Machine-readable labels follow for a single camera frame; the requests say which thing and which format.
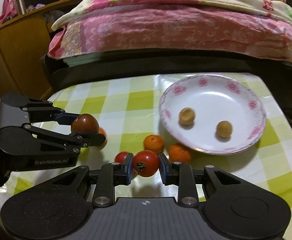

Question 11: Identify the green checkered tablecloth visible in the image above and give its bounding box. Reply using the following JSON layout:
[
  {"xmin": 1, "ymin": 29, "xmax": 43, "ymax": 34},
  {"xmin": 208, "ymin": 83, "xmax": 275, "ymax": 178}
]
[{"xmin": 0, "ymin": 73, "xmax": 292, "ymax": 240}]

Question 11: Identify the metal thermos bottle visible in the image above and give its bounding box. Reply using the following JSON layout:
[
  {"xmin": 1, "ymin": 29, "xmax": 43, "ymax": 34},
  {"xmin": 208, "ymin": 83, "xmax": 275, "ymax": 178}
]
[{"xmin": 15, "ymin": 0, "xmax": 27, "ymax": 15}]

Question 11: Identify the brown wooden cabinet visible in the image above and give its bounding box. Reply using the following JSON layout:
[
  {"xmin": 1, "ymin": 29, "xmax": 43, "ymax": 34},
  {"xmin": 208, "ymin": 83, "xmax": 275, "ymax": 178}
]
[{"xmin": 0, "ymin": 0, "xmax": 82, "ymax": 99}]

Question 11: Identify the pink floral quilt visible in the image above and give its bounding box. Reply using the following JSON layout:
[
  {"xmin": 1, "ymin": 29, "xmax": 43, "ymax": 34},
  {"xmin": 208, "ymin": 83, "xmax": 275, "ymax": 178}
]
[{"xmin": 48, "ymin": 0, "xmax": 292, "ymax": 63}]

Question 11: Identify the white floral porcelain plate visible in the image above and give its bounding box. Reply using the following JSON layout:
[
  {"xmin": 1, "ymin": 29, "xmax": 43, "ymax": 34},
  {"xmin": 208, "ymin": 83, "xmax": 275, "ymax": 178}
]
[{"xmin": 158, "ymin": 74, "xmax": 266, "ymax": 155}]

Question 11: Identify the red cherry tomato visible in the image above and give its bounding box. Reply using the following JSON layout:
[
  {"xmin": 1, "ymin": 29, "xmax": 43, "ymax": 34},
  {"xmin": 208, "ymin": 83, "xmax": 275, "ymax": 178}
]
[
  {"xmin": 115, "ymin": 152, "xmax": 128, "ymax": 163},
  {"xmin": 133, "ymin": 150, "xmax": 159, "ymax": 177}
]

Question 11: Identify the brown longan fruit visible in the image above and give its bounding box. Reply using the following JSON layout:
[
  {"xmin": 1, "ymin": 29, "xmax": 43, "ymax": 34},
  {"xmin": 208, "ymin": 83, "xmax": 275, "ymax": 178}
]
[
  {"xmin": 216, "ymin": 120, "xmax": 233, "ymax": 138},
  {"xmin": 179, "ymin": 107, "xmax": 195, "ymax": 126}
]

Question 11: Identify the small orange tangerine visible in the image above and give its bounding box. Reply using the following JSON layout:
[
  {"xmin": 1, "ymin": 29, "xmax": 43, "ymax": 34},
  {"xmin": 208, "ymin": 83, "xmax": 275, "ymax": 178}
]
[
  {"xmin": 143, "ymin": 134, "xmax": 164, "ymax": 154},
  {"xmin": 168, "ymin": 143, "xmax": 192, "ymax": 164}
]

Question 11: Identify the large dark red tomato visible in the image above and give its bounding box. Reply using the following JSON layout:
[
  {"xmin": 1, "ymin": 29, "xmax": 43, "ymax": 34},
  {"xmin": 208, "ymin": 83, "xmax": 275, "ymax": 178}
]
[{"xmin": 71, "ymin": 114, "xmax": 99, "ymax": 133}]

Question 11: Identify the orange round fruit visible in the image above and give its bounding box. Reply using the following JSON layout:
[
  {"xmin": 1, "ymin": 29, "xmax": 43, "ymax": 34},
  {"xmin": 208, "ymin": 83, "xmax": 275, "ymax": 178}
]
[{"xmin": 95, "ymin": 127, "xmax": 108, "ymax": 151}]

